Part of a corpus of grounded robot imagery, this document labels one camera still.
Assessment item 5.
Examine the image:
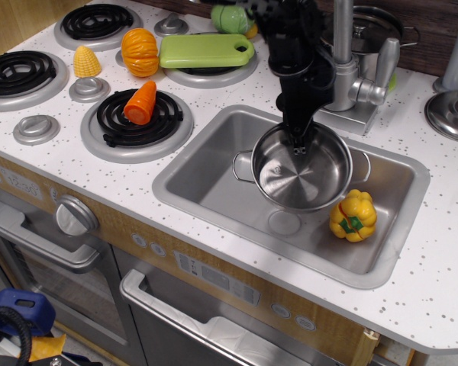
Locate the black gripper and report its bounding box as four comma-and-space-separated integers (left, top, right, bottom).
275, 68, 336, 155

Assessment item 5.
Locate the stainless steel pan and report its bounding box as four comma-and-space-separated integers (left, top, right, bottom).
232, 123, 372, 214

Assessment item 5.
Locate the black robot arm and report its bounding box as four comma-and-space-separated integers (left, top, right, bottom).
240, 1, 336, 155

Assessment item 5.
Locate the grey toy sink basin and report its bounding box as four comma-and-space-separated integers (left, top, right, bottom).
153, 105, 430, 289

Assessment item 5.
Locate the silver toy faucet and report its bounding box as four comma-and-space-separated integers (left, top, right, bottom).
314, 1, 400, 136

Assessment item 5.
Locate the yellow toy bell pepper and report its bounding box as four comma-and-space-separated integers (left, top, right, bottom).
329, 189, 377, 242

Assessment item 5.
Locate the back right burner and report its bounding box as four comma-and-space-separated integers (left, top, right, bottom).
163, 55, 258, 89

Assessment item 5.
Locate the small yellow toy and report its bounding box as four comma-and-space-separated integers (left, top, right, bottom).
244, 24, 258, 39

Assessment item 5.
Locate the steel pot with lid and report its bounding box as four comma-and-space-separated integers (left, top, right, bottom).
321, 1, 421, 82

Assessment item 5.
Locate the green toy cabbage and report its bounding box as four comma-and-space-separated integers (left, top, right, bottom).
211, 5, 254, 34

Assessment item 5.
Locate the steel pot lid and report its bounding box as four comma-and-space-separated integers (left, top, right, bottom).
424, 91, 458, 141

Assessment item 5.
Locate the green plastic cutting board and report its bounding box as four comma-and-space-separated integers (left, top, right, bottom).
159, 34, 255, 69

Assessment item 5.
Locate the orange toy carrot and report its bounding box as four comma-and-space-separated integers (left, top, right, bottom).
123, 81, 157, 125

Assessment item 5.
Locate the silver stove knob back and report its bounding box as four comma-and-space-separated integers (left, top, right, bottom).
154, 12, 189, 37

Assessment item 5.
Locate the silver stove knob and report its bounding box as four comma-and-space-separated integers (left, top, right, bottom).
13, 114, 60, 146
154, 12, 189, 37
69, 76, 111, 103

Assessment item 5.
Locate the front right black burner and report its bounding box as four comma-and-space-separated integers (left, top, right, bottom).
80, 89, 194, 164

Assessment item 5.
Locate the black burner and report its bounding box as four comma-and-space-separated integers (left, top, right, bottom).
80, 89, 194, 164
0, 50, 69, 112
53, 4, 144, 51

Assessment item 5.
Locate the orange toy pumpkin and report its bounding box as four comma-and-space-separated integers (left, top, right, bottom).
121, 28, 159, 77

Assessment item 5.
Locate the toy dishwasher door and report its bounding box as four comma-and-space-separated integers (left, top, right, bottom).
114, 249, 376, 365

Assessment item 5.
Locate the silver stove knob middle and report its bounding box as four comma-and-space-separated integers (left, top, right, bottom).
69, 76, 111, 103

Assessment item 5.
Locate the yellow toy corn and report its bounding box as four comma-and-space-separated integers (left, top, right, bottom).
73, 46, 102, 78

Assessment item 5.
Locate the back left black burner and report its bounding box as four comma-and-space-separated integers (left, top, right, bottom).
53, 4, 144, 51

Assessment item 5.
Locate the silver oven dial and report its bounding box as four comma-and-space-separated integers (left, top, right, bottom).
53, 194, 99, 236

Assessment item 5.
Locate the silver stove knob front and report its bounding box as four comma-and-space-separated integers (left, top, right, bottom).
13, 114, 60, 146

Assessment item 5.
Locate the front left black burner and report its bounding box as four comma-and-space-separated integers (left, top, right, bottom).
0, 50, 69, 112

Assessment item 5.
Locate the toy oven door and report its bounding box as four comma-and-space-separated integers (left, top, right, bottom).
0, 189, 147, 365

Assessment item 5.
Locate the blue object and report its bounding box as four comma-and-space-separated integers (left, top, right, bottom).
0, 288, 56, 336

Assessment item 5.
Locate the black braided cable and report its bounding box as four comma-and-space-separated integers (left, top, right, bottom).
0, 306, 34, 366

